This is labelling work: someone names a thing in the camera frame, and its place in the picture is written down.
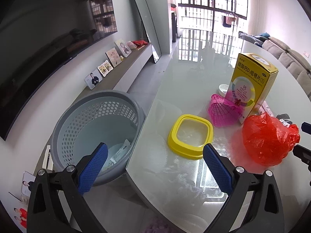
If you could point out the photo with red-dressed figures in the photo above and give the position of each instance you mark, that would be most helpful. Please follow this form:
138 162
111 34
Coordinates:
20 217

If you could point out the red folded cloth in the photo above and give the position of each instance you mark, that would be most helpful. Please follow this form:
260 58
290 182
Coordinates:
140 43

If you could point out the yellow medicine box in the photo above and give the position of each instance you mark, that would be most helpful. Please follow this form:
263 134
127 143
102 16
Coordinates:
250 77

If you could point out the black pen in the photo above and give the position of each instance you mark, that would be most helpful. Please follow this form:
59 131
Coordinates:
48 157

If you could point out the photo frame with grey picture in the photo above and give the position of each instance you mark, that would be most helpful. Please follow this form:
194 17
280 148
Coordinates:
123 47

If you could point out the white wall socket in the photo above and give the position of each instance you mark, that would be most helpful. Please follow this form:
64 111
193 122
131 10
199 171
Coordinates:
306 53

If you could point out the pink plastic mesh basket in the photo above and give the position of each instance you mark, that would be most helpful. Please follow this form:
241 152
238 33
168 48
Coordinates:
221 114

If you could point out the long low television cabinet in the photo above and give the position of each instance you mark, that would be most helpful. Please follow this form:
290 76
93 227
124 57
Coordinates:
116 72

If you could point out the white round bottle cap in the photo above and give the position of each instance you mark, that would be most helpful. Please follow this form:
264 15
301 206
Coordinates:
222 89

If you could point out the purple fluffy cloth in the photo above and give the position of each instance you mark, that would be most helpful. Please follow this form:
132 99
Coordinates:
158 225

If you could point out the small white packet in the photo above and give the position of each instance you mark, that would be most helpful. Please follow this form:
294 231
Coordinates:
266 108

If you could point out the blue plush cushion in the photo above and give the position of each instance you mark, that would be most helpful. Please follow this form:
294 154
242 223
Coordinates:
264 35

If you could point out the grey wrapper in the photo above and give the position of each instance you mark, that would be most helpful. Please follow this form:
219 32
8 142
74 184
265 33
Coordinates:
284 120

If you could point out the photo frame with pale picture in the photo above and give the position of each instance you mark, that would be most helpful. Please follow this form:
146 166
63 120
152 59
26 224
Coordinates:
113 57

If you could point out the photo frame with dark-suited figure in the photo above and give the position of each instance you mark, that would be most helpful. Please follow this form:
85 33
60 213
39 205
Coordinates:
93 79

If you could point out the small standing portrait photo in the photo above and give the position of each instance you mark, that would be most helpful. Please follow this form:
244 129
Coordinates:
29 182

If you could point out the white paper packet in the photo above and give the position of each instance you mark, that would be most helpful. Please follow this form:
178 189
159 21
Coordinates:
121 150

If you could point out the red plastic bag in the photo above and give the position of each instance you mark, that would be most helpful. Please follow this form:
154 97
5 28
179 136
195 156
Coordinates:
267 138

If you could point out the black wall television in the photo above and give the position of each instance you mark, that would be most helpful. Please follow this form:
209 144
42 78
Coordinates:
48 29

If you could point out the grey sectional sofa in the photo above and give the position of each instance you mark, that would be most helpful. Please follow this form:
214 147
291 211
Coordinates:
286 55

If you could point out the plaid cloth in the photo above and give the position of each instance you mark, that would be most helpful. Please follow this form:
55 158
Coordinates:
247 37

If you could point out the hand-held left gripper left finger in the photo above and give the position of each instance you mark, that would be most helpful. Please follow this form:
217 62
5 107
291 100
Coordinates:
93 167

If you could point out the dark narrow cabinet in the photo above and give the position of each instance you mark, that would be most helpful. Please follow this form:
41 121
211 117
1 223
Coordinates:
174 24

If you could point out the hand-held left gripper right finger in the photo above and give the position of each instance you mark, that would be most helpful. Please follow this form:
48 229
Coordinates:
217 170

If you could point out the tall black-framed mirror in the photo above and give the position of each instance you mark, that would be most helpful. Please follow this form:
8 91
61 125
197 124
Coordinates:
143 17

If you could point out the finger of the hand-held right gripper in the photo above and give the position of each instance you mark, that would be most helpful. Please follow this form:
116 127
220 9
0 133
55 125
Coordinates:
306 127
303 153

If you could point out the grey perforated waste basket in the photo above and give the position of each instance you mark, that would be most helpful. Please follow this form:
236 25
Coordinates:
73 116

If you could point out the scalloped photo frame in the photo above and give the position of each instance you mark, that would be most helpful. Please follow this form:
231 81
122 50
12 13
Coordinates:
105 68

